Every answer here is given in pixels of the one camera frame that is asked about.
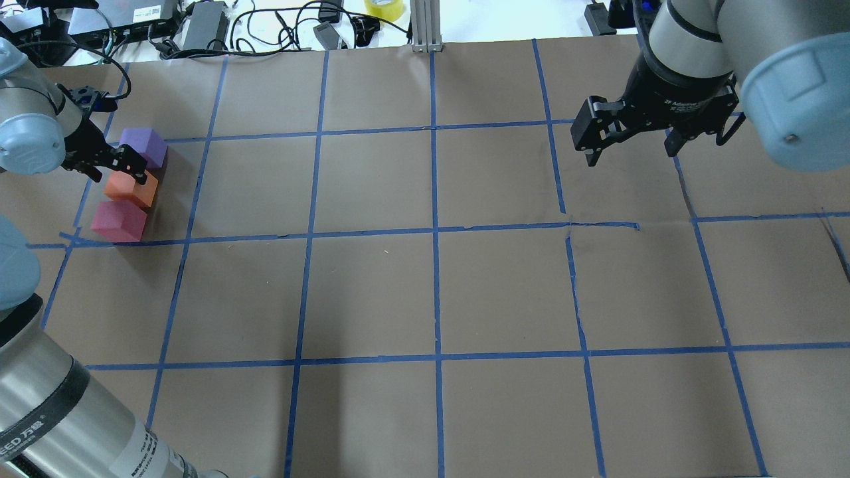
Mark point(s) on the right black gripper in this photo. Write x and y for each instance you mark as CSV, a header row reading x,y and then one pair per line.
x,y
671,95

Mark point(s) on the black power adapter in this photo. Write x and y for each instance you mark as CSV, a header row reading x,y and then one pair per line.
x,y
596,17

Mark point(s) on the yellow tape roll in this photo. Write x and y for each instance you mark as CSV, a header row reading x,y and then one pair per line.
x,y
389,10

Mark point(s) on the red foam block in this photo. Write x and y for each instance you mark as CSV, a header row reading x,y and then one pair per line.
x,y
120,221

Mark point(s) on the aluminium frame post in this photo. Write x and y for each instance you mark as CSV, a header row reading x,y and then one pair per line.
x,y
426,26

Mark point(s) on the purple foam block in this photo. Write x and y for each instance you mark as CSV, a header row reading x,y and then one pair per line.
x,y
148,143

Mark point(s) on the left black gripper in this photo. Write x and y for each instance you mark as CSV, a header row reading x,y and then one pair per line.
x,y
85,140

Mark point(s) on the orange foam block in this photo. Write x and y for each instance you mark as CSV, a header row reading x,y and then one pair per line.
x,y
121,186

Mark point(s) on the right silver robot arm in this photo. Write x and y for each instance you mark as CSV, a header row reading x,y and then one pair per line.
x,y
705,67

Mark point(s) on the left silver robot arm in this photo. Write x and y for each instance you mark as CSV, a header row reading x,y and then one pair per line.
x,y
57,419

